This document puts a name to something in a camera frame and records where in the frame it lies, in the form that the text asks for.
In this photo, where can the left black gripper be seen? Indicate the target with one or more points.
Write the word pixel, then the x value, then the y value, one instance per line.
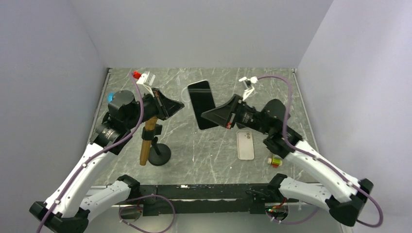
pixel 166 107

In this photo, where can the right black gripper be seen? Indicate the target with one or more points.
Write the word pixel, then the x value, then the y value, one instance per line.
pixel 221 113

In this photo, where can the phone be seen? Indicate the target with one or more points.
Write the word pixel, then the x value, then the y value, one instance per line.
pixel 201 100

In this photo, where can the beige phone case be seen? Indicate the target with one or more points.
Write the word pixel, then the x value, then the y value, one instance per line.
pixel 245 145

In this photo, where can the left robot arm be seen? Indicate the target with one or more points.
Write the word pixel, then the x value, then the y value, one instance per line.
pixel 69 209

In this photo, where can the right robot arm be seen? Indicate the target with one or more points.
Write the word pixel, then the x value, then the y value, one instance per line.
pixel 342 195

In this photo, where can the gold microphone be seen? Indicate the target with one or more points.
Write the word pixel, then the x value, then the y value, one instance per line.
pixel 146 143

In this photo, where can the black microphone stand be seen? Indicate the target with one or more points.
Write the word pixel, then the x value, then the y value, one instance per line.
pixel 160 153

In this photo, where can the blue toy microphone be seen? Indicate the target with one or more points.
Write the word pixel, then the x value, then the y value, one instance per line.
pixel 110 97

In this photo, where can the colourful toy brick assembly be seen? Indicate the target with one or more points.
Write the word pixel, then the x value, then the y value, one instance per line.
pixel 275 161

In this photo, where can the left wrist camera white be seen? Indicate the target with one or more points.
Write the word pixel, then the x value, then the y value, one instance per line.
pixel 145 80

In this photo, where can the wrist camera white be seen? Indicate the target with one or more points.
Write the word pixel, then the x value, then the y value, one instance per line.
pixel 145 80
pixel 248 86

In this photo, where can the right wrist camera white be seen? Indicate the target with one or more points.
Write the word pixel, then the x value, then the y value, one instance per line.
pixel 248 86

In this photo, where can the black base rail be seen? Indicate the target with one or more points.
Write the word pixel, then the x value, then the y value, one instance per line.
pixel 253 198

